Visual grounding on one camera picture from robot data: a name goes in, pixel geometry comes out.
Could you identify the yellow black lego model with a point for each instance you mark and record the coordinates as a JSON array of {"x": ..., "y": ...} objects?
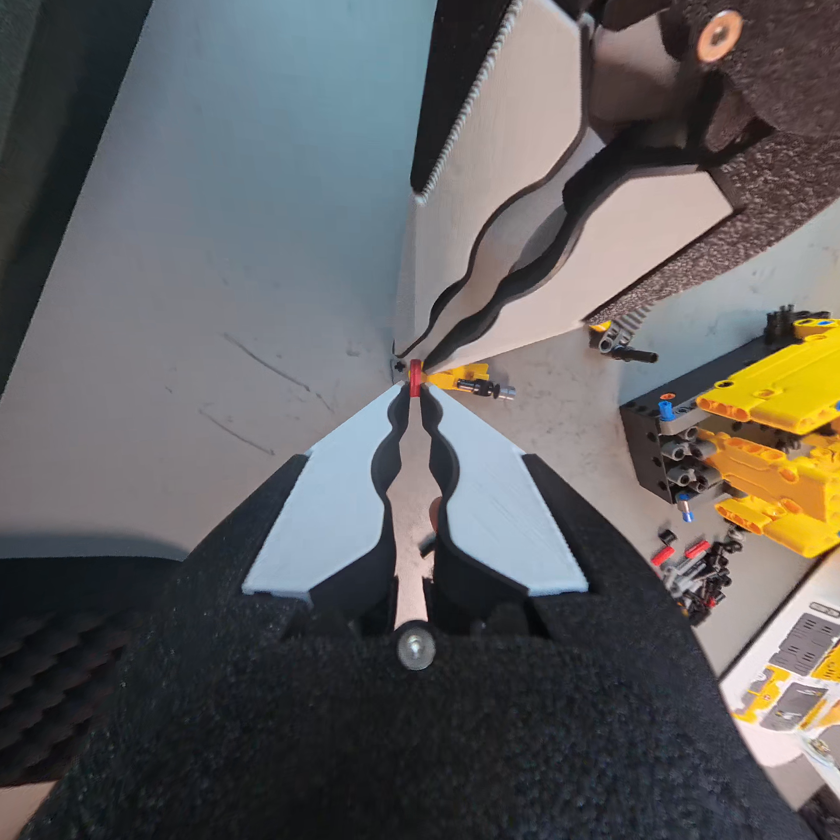
[{"x": 775, "y": 394}]

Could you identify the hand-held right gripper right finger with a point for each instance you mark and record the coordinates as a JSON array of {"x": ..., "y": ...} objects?
[{"x": 505, "y": 525}]

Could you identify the grey lego connector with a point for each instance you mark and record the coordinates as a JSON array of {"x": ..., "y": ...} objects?
[{"x": 399, "y": 361}]

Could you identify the yellow lego subassembly with rack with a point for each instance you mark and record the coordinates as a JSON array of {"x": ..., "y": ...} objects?
[{"x": 610, "y": 344}]

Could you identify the small yellow lego subassembly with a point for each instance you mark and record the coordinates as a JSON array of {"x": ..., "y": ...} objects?
[{"x": 453, "y": 378}]

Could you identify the white book stand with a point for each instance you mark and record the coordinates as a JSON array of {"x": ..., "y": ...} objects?
[{"x": 746, "y": 663}]

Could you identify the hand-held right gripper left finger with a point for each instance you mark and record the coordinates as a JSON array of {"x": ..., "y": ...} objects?
[{"x": 328, "y": 525}]

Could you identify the pile of small lego pins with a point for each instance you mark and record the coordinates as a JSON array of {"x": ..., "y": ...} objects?
[{"x": 696, "y": 565}]

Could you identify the black textured pad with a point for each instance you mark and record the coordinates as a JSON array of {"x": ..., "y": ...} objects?
[{"x": 53, "y": 670}]

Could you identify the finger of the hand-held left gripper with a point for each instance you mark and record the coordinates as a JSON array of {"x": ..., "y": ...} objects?
[
  {"x": 617, "y": 250},
  {"x": 505, "y": 131}
]

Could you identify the printed instruction sheet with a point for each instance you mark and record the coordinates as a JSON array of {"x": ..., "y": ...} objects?
[{"x": 801, "y": 650}]

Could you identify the red lego pin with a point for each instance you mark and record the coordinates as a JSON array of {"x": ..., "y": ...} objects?
[{"x": 415, "y": 381}]

